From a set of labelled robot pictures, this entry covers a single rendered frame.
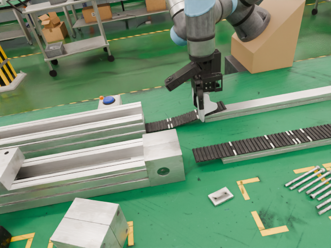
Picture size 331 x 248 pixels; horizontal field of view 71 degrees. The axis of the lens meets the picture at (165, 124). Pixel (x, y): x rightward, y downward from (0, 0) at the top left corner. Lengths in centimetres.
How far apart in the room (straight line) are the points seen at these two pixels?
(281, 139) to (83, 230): 52
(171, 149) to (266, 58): 66
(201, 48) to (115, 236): 48
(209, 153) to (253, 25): 63
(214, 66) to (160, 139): 26
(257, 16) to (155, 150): 74
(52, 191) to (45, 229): 9
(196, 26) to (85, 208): 49
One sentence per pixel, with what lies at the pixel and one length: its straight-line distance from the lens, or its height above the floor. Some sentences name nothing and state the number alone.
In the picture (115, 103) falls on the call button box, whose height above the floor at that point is 84.
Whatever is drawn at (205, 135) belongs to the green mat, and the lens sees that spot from 74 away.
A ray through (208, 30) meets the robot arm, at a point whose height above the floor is 108.
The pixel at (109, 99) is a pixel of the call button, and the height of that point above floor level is 85.
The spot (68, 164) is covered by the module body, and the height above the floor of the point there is 84.
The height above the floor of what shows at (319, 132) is 81.
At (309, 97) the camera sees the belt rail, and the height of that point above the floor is 81.
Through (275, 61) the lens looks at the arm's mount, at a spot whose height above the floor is 82.
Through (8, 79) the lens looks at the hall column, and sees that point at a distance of 392.
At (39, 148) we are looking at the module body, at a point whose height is 82.
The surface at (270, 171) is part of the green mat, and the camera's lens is 65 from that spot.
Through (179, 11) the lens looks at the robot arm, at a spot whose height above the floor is 110.
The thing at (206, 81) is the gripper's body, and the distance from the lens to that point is 69.
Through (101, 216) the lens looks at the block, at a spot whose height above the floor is 87.
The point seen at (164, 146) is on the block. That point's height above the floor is 87.
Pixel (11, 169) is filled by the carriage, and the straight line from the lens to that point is 68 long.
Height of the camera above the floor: 126
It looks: 37 degrees down
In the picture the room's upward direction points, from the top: 10 degrees counter-clockwise
